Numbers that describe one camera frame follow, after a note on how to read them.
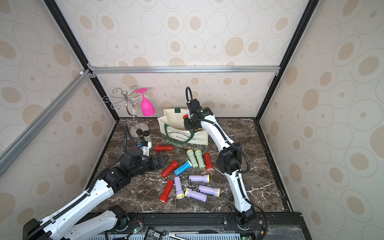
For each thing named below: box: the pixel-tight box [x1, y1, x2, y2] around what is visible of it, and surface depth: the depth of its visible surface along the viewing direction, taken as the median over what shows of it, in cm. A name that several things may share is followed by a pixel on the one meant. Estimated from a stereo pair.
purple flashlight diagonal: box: [174, 176, 185, 200], surface depth 85 cm
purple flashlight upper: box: [188, 174, 210, 183], surface depth 87 cm
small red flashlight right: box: [204, 152, 214, 172], surface depth 94 cm
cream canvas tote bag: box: [157, 107, 208, 145], surface depth 93 cm
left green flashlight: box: [186, 149, 199, 168], surface depth 96 cm
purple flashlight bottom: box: [184, 188, 208, 202], surface depth 81 cm
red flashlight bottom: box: [159, 180, 174, 203], surface depth 84 cm
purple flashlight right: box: [198, 185, 221, 197], surface depth 83 cm
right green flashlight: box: [195, 150, 206, 169], surface depth 96 cm
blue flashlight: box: [173, 160, 193, 176], surface depth 92 cm
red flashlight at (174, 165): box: [161, 160, 179, 178], surface depth 91 cm
